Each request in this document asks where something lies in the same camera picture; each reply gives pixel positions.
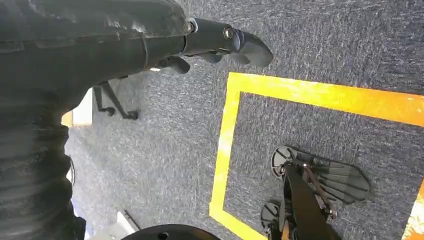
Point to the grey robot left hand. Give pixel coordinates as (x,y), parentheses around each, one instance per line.
(82,43)

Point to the ribbed grey robot left arm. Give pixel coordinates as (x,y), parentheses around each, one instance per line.
(30,182)

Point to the pale wooden desk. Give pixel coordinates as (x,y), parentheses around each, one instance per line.
(82,112)

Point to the thin metal floor stand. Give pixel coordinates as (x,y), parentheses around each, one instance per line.
(127,115)

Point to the yellow floor tape square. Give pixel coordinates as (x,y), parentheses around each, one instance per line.
(228,139)

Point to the pale flat floor object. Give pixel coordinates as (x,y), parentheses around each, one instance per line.
(116,230)

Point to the black round robot part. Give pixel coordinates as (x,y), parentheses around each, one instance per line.
(172,233)

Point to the black robot leg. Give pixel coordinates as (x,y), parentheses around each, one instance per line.
(304,212)

